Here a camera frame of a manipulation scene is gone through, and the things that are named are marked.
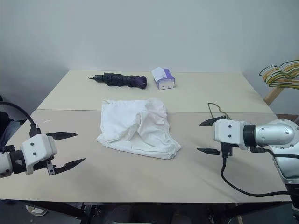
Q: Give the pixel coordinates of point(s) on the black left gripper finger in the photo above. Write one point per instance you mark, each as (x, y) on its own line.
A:
(63, 135)
(67, 166)

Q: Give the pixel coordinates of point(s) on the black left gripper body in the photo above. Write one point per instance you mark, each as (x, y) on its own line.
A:
(43, 166)

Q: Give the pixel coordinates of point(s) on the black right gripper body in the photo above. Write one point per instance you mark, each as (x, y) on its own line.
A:
(226, 150)

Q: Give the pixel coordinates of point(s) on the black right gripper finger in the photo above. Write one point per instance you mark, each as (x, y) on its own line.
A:
(211, 121)
(211, 151)

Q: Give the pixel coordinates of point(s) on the white cloth garment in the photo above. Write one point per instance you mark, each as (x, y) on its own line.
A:
(130, 126)

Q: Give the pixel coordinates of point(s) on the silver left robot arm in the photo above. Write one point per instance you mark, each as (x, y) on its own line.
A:
(9, 163)

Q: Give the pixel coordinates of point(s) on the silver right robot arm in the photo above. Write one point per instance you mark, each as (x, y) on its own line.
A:
(278, 133)

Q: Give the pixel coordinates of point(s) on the white shoe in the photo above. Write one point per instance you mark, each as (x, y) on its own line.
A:
(36, 210)

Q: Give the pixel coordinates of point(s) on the person leg in jeans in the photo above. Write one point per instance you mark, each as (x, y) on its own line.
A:
(11, 128)

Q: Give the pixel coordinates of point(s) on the purple white tissue box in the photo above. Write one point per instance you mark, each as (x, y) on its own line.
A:
(167, 80)

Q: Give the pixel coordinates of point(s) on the hangers on wooden rack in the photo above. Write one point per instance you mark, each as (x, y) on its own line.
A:
(273, 93)

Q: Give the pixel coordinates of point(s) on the dark purple cloth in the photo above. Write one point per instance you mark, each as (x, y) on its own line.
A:
(121, 80)

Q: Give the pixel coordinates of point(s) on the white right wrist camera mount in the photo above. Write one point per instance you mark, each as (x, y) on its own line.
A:
(227, 134)

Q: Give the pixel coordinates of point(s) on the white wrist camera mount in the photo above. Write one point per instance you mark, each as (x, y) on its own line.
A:
(35, 145)
(227, 134)

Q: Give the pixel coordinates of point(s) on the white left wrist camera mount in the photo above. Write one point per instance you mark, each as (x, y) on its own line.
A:
(35, 145)

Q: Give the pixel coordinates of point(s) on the black table frame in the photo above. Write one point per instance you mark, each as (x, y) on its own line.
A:
(70, 210)

